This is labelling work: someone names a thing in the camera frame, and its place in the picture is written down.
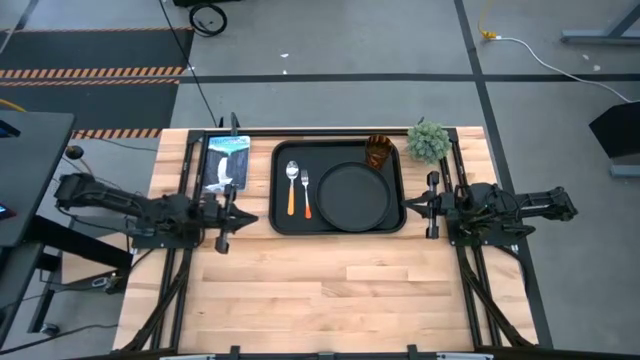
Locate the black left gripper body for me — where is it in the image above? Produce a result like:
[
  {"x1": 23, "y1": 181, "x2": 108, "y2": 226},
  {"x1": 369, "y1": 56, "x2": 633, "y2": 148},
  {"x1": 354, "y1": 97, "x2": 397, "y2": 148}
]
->
[{"x1": 201, "y1": 183, "x2": 236, "y2": 254}]

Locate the coiled black cable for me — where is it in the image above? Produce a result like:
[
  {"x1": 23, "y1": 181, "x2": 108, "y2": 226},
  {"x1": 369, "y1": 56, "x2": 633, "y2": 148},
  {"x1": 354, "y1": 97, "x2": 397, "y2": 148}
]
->
[{"x1": 187, "y1": 2, "x2": 229, "y2": 38}]

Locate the small green potted plant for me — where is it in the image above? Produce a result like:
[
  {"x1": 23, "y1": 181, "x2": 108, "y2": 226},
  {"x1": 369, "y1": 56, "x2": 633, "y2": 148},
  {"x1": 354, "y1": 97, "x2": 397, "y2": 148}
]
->
[{"x1": 405, "y1": 121, "x2": 453, "y2": 166}]

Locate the white floor cable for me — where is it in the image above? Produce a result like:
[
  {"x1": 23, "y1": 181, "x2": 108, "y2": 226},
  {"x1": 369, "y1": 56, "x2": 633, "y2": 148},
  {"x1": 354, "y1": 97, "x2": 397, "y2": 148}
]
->
[{"x1": 493, "y1": 34, "x2": 634, "y2": 104}]

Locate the spoon with wooden handle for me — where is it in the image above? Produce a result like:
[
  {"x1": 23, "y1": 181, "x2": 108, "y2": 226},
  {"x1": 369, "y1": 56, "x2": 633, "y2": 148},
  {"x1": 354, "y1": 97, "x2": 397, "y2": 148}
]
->
[{"x1": 284, "y1": 159, "x2": 301, "y2": 217}]

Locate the black round plate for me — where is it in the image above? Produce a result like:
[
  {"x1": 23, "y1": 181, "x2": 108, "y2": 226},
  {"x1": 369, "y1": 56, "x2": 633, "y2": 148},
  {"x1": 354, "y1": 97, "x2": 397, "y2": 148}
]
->
[{"x1": 314, "y1": 160, "x2": 394, "y2": 234}]

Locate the amber faceted glass cup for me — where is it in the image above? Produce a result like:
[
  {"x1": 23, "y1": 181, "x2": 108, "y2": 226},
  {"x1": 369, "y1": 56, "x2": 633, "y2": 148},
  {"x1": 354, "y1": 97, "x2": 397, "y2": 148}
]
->
[{"x1": 363, "y1": 133, "x2": 396, "y2": 172}]

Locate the grey table leg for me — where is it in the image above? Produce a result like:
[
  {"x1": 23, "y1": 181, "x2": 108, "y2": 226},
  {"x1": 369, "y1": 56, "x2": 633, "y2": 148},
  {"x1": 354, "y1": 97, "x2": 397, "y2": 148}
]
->
[{"x1": 559, "y1": 0, "x2": 640, "y2": 47}]

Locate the black hazard-striped floor mat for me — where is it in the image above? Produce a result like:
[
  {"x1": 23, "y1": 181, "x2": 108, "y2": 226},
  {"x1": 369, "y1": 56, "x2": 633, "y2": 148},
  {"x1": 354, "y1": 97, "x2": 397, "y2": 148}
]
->
[{"x1": 0, "y1": 26, "x2": 196, "y2": 141}]

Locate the black angular stand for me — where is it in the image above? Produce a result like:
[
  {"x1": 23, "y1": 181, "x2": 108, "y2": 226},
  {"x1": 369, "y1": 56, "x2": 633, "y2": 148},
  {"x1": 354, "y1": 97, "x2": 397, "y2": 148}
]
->
[{"x1": 588, "y1": 100, "x2": 640, "y2": 161}]

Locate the waterfall cover book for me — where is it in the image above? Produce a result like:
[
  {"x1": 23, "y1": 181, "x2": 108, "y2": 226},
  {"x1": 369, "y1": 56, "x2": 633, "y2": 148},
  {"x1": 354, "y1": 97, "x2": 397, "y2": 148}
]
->
[{"x1": 201, "y1": 134, "x2": 252, "y2": 194}]

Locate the black aluminium table frame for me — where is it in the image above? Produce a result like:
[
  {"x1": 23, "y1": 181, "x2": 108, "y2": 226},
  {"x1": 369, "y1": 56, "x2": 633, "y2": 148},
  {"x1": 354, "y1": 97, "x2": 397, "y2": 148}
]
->
[{"x1": 119, "y1": 126, "x2": 554, "y2": 360}]

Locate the dark grey desk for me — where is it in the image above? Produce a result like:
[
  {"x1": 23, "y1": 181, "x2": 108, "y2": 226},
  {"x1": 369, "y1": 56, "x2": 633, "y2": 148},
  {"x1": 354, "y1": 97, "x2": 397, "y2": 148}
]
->
[{"x1": 0, "y1": 109, "x2": 77, "y2": 314}]

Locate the yellow floor cable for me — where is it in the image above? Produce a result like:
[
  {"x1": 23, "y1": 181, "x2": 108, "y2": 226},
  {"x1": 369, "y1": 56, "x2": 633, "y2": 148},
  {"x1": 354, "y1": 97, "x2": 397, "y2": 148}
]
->
[{"x1": 476, "y1": 0, "x2": 502, "y2": 41}]

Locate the fork with orange handle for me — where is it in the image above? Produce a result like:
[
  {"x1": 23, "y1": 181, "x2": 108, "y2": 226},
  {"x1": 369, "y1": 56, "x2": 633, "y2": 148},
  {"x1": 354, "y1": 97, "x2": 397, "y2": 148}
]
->
[{"x1": 299, "y1": 168, "x2": 314, "y2": 221}]

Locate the black plastic tray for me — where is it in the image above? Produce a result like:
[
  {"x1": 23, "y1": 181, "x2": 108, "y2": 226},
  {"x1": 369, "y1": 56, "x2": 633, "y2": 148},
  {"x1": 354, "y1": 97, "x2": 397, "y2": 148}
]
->
[{"x1": 268, "y1": 138, "x2": 408, "y2": 236}]

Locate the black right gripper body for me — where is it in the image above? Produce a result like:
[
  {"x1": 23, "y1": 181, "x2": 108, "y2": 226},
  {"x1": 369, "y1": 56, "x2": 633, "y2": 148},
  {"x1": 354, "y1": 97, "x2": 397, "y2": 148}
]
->
[{"x1": 425, "y1": 170, "x2": 455, "y2": 240}]

